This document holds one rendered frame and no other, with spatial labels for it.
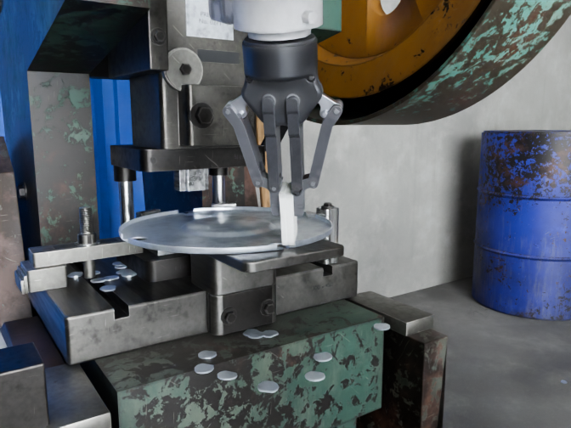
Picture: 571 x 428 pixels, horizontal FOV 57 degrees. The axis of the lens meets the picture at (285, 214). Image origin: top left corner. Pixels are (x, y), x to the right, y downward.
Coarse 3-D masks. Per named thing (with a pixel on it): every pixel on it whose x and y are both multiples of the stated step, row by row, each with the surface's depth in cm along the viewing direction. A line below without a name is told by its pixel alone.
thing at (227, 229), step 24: (144, 216) 79; (168, 216) 82; (192, 216) 82; (216, 216) 82; (240, 216) 78; (264, 216) 82; (144, 240) 65; (168, 240) 65; (192, 240) 65; (216, 240) 65; (240, 240) 65; (264, 240) 65; (312, 240) 64
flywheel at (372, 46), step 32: (352, 0) 101; (416, 0) 88; (448, 0) 79; (480, 0) 74; (352, 32) 102; (384, 32) 95; (416, 32) 84; (448, 32) 79; (320, 64) 105; (352, 64) 98; (384, 64) 91; (416, 64) 85; (352, 96) 98; (384, 96) 97
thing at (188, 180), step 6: (174, 174) 81; (180, 174) 80; (186, 174) 80; (192, 174) 80; (198, 174) 81; (204, 174) 81; (174, 180) 82; (180, 180) 80; (186, 180) 80; (192, 180) 80; (198, 180) 81; (204, 180) 81; (174, 186) 82; (180, 186) 80; (186, 186) 80; (192, 186) 80; (198, 186) 81; (204, 186) 81
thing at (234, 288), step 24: (192, 264) 72; (216, 264) 67; (240, 264) 56; (264, 264) 57; (288, 264) 58; (216, 288) 68; (240, 288) 70; (264, 288) 72; (216, 312) 68; (240, 312) 70; (264, 312) 72
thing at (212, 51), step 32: (192, 0) 70; (192, 32) 70; (224, 32) 73; (192, 64) 70; (224, 64) 74; (160, 96) 70; (192, 96) 69; (224, 96) 71; (160, 128) 71; (192, 128) 69; (224, 128) 72
